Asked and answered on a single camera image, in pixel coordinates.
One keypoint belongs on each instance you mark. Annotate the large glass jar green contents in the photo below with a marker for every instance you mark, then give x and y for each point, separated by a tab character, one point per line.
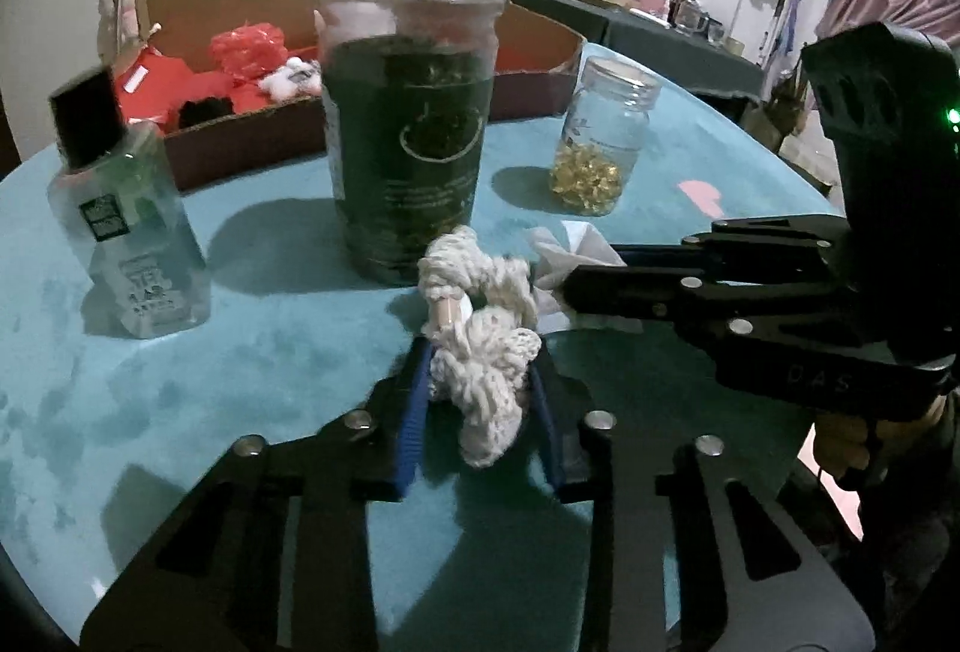
409	134

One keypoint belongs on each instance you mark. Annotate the clear bottle black cap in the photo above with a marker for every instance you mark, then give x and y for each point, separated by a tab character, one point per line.
127	232

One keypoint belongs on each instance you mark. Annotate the cream crochet scrunchie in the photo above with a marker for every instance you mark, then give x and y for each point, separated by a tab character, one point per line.
487	352

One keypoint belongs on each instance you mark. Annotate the red sheet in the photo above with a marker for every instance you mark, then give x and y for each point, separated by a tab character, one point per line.
165	82

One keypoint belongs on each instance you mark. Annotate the cardboard box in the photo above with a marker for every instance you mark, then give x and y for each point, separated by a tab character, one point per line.
247	142

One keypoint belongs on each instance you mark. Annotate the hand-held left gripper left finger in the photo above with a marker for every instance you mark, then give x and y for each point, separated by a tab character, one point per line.
412	427

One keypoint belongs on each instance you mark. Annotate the red plastic bag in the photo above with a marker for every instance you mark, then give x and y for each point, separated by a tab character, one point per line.
247	51

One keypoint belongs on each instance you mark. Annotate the white tissue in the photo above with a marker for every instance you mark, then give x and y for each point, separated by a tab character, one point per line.
570	247

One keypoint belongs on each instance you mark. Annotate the small glass jar yellow capsules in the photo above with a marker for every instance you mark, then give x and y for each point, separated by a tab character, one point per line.
600	134

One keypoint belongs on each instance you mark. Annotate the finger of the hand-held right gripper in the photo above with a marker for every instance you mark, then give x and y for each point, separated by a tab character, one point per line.
750	247
675	295

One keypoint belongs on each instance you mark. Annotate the black scrunchie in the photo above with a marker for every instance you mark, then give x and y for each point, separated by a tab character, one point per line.
202	113

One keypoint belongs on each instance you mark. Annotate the dark covered table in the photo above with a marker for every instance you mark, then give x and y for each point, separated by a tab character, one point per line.
660	44

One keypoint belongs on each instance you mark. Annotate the person's right hand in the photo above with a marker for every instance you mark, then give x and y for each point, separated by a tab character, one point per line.
844	449

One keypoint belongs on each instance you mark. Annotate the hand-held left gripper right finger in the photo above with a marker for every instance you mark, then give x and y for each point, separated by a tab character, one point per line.
546	412

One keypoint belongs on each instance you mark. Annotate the white fuzzy item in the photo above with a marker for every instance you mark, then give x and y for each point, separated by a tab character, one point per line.
289	76

